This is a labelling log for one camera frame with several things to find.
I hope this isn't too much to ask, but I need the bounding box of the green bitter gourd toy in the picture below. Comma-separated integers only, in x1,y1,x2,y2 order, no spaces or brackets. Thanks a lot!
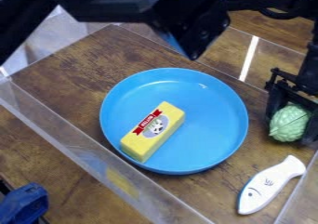
270,104,311,142

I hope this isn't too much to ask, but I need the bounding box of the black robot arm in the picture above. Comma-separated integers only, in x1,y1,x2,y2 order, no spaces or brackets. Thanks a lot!
0,0,318,150

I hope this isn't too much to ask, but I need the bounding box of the yellow butter block toy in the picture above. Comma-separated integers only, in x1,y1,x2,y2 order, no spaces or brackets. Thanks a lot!
120,101,186,163

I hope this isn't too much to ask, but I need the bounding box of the clear acrylic enclosure wall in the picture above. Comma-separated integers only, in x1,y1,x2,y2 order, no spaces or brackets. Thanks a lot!
0,11,314,224

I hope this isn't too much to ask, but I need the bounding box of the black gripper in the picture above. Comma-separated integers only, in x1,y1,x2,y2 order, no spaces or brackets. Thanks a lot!
265,43,318,148

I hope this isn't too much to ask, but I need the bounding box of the blue round plate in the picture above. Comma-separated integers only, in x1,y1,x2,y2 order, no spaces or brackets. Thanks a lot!
99,68,249,175

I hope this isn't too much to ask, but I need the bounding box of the blue clamp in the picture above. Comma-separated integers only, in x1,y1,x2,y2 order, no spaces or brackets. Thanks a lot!
0,182,48,224

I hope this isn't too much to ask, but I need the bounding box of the white wooden fish toy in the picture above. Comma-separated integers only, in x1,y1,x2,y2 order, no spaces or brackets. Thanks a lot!
238,155,306,215

